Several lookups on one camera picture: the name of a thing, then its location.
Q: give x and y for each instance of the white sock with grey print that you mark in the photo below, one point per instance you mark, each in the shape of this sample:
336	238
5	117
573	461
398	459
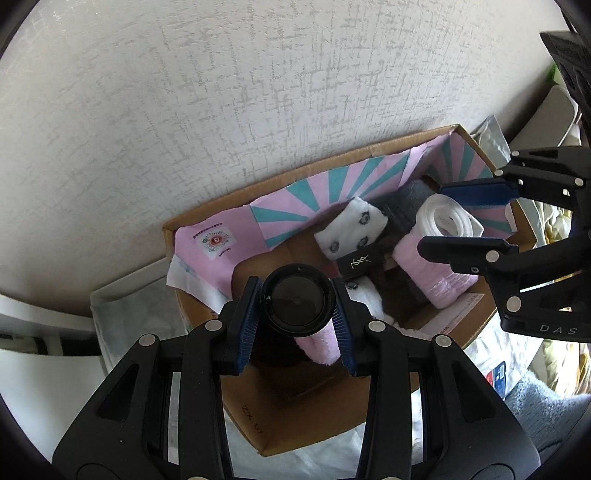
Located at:
371	300

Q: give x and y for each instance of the dark brown cloth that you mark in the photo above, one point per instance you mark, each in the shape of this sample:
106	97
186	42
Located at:
397	281

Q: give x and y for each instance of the small dark cosmetic box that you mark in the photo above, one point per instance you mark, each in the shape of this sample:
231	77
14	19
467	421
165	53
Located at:
360	263

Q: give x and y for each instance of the small green object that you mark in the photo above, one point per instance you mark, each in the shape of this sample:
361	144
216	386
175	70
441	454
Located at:
554	74

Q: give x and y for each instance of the black round jar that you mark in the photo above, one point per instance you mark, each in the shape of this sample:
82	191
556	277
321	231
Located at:
295	300

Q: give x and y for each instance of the pink and white sock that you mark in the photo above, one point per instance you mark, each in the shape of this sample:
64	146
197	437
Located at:
429	272

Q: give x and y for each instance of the light blue fleece blanket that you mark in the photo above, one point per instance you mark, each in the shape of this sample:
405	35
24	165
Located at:
540	406

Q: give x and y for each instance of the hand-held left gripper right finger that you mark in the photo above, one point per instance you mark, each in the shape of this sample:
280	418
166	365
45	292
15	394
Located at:
344	327

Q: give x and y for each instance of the white plastic bag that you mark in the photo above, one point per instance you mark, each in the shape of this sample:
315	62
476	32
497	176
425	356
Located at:
498	364

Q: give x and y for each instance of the pink fuzzy sock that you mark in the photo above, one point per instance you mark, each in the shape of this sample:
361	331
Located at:
321	346

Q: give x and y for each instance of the silver plastic packet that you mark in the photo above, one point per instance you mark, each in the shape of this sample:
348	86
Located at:
491	138

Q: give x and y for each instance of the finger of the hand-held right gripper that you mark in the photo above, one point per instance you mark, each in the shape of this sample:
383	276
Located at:
461	249
475	191

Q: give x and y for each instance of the grey knitted sock bundle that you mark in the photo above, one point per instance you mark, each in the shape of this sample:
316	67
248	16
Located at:
401	194

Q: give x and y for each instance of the white container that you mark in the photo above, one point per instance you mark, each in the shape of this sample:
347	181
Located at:
556	115

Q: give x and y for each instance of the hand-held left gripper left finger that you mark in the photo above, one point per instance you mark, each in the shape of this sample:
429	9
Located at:
247	323

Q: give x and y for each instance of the dark side table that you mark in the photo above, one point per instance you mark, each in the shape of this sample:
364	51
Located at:
526	134

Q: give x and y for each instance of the cardboard box with pink lining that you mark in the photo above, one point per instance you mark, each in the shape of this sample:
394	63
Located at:
295	249

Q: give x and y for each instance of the white sock with black prints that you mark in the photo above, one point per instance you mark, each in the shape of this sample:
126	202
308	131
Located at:
351	226

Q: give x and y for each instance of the white furniture panel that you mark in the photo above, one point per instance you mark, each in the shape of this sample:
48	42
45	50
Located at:
27	318

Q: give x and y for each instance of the yellow floral blanket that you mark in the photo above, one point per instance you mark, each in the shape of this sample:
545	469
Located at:
554	221

